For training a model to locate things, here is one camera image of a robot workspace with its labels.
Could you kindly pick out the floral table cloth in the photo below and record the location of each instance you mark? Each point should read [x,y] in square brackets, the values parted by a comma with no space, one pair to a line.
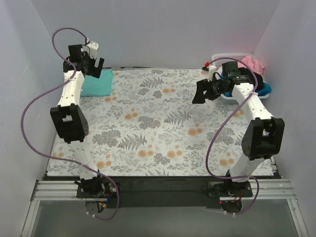
[149,126]

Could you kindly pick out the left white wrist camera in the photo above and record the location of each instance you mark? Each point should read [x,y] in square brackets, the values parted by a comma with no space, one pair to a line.
[92,48]

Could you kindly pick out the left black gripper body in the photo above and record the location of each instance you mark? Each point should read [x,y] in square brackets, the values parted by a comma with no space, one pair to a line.
[91,65]

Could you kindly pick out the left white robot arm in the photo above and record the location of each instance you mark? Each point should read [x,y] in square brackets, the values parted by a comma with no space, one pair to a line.
[69,121]

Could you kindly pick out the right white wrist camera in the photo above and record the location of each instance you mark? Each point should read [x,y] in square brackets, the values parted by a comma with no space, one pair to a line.
[208,69]

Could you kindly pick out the black t shirt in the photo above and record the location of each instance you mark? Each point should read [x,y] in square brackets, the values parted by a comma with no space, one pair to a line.
[250,78]

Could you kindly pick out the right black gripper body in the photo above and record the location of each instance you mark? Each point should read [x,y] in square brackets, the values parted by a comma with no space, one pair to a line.
[208,87]

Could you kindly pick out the blue t shirt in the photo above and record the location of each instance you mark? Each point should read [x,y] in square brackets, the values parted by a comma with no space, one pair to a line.
[265,90]

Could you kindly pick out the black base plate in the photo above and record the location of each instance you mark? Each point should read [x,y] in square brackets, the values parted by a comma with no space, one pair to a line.
[162,191]

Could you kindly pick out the pink t shirt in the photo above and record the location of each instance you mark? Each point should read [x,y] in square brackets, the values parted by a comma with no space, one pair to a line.
[254,64]

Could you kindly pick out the aluminium frame rail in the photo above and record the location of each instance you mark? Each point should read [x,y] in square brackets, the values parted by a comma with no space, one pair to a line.
[68,191]

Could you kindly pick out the white plastic laundry basket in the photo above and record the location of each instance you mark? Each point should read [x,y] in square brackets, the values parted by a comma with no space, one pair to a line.
[217,61]

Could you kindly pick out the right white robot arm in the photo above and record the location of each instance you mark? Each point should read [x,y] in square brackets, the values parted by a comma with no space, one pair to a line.
[263,137]

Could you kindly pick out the teal t shirt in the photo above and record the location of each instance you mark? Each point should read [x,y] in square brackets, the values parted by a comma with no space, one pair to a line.
[98,86]

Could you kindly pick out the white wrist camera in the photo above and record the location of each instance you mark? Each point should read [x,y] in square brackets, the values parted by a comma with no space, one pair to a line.
[208,69]
[92,48]

